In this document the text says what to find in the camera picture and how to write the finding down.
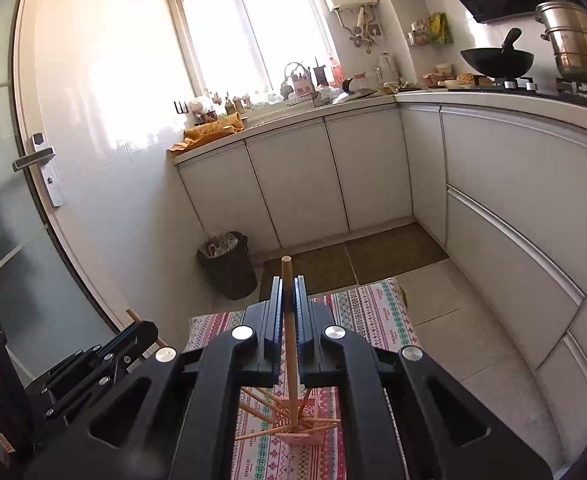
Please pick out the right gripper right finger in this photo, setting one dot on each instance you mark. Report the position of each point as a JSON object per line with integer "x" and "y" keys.
{"x": 320, "y": 358}

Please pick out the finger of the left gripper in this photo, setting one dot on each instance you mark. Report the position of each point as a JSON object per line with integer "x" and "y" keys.
{"x": 130, "y": 344}

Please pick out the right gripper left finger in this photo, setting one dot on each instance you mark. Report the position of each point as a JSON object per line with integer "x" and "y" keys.
{"x": 261, "y": 362}

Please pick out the wooden chopstick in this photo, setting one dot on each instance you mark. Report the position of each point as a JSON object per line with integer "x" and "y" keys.
{"x": 267, "y": 399}
{"x": 303, "y": 414}
{"x": 327, "y": 424}
{"x": 137, "y": 319}
{"x": 268, "y": 432}
{"x": 290, "y": 338}

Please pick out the white kitchen cabinets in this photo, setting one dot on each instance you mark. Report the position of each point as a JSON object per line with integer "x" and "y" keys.
{"x": 500, "y": 182}

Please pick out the pink perforated utensil holder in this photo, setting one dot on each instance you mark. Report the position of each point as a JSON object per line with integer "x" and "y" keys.
{"x": 296, "y": 438}

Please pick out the dark trash bin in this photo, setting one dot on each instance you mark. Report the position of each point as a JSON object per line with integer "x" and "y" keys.
{"x": 226, "y": 262}

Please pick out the yellow cloth on counter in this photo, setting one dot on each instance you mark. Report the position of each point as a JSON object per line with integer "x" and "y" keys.
{"x": 199, "y": 136}

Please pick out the black wok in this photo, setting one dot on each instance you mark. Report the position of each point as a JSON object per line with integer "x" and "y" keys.
{"x": 504, "y": 62}

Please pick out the stainless steel pot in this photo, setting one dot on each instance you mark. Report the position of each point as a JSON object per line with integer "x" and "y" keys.
{"x": 565, "y": 25}

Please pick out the silver door handle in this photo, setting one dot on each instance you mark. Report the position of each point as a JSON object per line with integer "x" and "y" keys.
{"x": 42, "y": 158}

